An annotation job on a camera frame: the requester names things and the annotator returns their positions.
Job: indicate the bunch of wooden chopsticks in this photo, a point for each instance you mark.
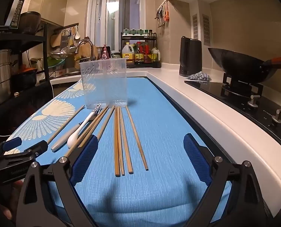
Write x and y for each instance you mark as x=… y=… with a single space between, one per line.
x=116 y=146

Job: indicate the row of spice jars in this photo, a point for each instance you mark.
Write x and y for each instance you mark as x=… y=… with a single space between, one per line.
x=137 y=32

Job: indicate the black spice rack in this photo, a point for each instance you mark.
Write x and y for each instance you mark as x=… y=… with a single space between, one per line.
x=140 y=36

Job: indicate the yellow-label sauce bottle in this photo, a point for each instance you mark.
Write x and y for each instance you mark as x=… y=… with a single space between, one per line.
x=138 y=56

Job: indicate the brown bowl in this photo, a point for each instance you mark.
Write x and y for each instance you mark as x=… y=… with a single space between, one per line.
x=30 y=22

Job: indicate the green basin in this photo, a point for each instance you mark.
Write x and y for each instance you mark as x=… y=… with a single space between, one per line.
x=55 y=62

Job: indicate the glass jar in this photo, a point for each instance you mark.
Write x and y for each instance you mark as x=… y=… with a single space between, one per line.
x=116 y=55

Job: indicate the steel strainer bowl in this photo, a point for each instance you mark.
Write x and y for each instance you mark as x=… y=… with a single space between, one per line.
x=61 y=55

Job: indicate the metal grater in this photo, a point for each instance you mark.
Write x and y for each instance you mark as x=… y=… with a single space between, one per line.
x=64 y=39

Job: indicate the stove knob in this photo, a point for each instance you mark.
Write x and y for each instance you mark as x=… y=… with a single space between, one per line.
x=277 y=117
x=253 y=102

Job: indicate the black hanging rail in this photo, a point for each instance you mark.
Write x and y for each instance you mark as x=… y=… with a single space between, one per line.
x=67 y=26

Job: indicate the hanging wooden cutting board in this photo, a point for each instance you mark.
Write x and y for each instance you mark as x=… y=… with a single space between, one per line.
x=55 y=40

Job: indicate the white ladle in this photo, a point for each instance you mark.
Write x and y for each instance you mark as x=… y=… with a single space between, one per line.
x=77 y=35

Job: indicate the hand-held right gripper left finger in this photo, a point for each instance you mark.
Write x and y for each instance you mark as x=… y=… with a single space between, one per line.
x=83 y=160

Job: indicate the hanging kitchen tools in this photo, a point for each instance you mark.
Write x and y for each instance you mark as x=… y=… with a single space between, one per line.
x=163 y=13

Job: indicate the white striped ceramic spoon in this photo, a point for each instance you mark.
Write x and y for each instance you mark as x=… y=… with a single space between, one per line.
x=73 y=139

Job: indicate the clear plastic utensil holder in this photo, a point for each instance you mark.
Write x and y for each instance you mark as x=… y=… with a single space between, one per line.
x=102 y=82

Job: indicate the small black container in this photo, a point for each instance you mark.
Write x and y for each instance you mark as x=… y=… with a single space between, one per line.
x=157 y=65

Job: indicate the black glass gas stove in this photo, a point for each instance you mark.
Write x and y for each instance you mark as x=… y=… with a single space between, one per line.
x=237 y=108

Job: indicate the white framed window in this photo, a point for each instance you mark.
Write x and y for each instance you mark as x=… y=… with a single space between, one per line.
x=114 y=16

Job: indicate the large yellow-label jug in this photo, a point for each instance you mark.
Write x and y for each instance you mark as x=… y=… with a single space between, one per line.
x=128 y=55

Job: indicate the black microwave oven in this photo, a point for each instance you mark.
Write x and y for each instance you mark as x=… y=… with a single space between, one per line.
x=15 y=9

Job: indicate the steel sink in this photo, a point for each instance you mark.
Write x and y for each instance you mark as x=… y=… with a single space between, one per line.
x=67 y=72

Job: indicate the black wok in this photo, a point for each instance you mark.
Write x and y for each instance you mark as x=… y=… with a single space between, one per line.
x=239 y=63

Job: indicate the pink dish soap bottle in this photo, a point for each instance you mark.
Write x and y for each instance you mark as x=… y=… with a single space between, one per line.
x=104 y=53

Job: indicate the black burner grate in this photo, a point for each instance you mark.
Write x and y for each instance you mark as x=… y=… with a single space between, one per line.
x=239 y=87

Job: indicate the red sauce bottle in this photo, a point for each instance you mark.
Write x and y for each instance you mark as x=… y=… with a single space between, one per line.
x=147 y=53

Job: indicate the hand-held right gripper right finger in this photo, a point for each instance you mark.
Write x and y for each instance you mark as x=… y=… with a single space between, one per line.
x=197 y=160

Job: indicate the black shelf rack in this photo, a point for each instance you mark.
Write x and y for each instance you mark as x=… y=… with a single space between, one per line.
x=24 y=37

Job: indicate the blue floral table mat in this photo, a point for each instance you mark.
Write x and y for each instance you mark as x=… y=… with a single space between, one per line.
x=159 y=127

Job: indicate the black electric kettle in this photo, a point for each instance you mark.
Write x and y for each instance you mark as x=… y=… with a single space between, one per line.
x=190 y=56

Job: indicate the chrome faucet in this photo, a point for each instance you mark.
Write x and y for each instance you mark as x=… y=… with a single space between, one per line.
x=85 y=42

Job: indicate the green oil bottle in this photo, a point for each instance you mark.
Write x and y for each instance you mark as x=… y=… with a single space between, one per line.
x=156 y=55

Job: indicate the orange lidded pot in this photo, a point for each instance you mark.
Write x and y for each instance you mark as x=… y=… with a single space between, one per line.
x=24 y=78

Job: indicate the wall socket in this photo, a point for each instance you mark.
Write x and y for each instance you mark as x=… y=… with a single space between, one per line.
x=36 y=62

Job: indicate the person's left hand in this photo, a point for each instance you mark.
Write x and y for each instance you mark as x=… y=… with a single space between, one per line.
x=17 y=185

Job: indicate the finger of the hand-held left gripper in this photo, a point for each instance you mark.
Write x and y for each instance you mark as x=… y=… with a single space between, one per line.
x=11 y=143
x=39 y=147

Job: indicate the wall vent grille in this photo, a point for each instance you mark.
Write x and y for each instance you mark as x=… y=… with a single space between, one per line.
x=195 y=27
x=206 y=29

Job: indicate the round wooden cutting board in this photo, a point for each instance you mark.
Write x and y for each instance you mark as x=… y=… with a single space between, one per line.
x=83 y=50

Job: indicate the blue-grey dish cloth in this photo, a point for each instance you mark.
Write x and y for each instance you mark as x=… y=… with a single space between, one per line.
x=199 y=76

